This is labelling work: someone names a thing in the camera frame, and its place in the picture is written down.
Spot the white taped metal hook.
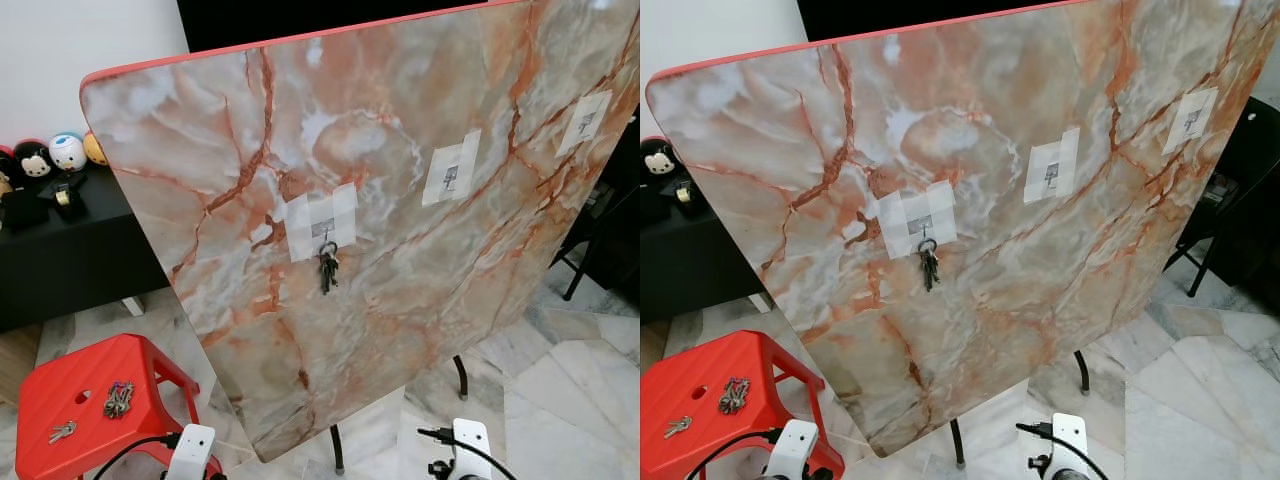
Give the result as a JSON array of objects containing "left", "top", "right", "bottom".
[
  {"left": 557, "top": 91, "right": 613, "bottom": 156},
  {"left": 1024, "top": 127, "right": 1081, "bottom": 204},
  {"left": 422, "top": 130, "right": 482, "bottom": 208},
  {"left": 1162, "top": 88, "right": 1220, "bottom": 155},
  {"left": 878, "top": 181, "right": 958, "bottom": 259},
  {"left": 287, "top": 185, "right": 359, "bottom": 263}
]

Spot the red plastic stool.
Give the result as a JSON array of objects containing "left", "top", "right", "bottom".
[
  {"left": 15, "top": 334, "right": 226, "bottom": 480},
  {"left": 640, "top": 330, "right": 846, "bottom": 480}
]

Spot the marble pattern folding table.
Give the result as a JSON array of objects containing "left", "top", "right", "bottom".
[
  {"left": 80, "top": 0, "right": 641, "bottom": 463},
  {"left": 645, "top": 0, "right": 1280, "bottom": 459}
]

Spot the dark hanging key bunch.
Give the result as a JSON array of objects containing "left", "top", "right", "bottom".
[
  {"left": 317, "top": 241, "right": 342, "bottom": 296},
  {"left": 917, "top": 238, "right": 942, "bottom": 293}
]

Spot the black low TV cabinet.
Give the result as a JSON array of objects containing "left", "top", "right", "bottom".
[
  {"left": 640, "top": 170, "right": 776, "bottom": 323},
  {"left": 0, "top": 165, "right": 171, "bottom": 333}
]

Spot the black metal chair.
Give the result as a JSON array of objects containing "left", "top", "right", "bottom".
[
  {"left": 550, "top": 105, "right": 641, "bottom": 301},
  {"left": 1165, "top": 95, "right": 1280, "bottom": 301}
]

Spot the black pouch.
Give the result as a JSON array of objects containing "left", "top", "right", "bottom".
[{"left": 0, "top": 190, "right": 47, "bottom": 231}]

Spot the white and blue round toy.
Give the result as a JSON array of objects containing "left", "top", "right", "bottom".
[{"left": 50, "top": 131, "right": 88, "bottom": 173}]

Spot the black round mouse toy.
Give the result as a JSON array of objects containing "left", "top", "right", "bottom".
[
  {"left": 641, "top": 138, "right": 677, "bottom": 179},
  {"left": 14, "top": 141, "right": 55, "bottom": 181}
]

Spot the black television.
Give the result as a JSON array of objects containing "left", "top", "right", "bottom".
[
  {"left": 176, "top": 0, "right": 491, "bottom": 53},
  {"left": 797, "top": 0, "right": 1081, "bottom": 43}
]

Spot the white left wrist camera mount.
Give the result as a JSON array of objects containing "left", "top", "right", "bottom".
[
  {"left": 165, "top": 424, "right": 217, "bottom": 480},
  {"left": 765, "top": 419, "right": 821, "bottom": 480}
]

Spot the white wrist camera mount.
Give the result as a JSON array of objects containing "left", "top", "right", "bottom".
[
  {"left": 765, "top": 419, "right": 821, "bottom": 480},
  {"left": 452, "top": 419, "right": 492, "bottom": 480},
  {"left": 165, "top": 424, "right": 217, "bottom": 480},
  {"left": 1050, "top": 413, "right": 1088, "bottom": 473}
]

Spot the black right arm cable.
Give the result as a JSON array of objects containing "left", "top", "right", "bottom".
[
  {"left": 418, "top": 427, "right": 516, "bottom": 480},
  {"left": 1016, "top": 421, "right": 1111, "bottom": 480}
]

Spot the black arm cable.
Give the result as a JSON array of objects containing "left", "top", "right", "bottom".
[
  {"left": 1016, "top": 421, "right": 1111, "bottom": 480},
  {"left": 418, "top": 427, "right": 516, "bottom": 480},
  {"left": 95, "top": 433, "right": 182, "bottom": 480},
  {"left": 712, "top": 427, "right": 782, "bottom": 480}
]

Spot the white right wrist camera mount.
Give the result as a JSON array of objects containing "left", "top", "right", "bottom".
[
  {"left": 452, "top": 419, "right": 492, "bottom": 480},
  {"left": 1050, "top": 413, "right": 1088, "bottom": 473}
]

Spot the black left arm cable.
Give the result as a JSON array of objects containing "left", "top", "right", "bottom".
[
  {"left": 712, "top": 427, "right": 782, "bottom": 480},
  {"left": 95, "top": 433, "right": 182, "bottom": 480}
]

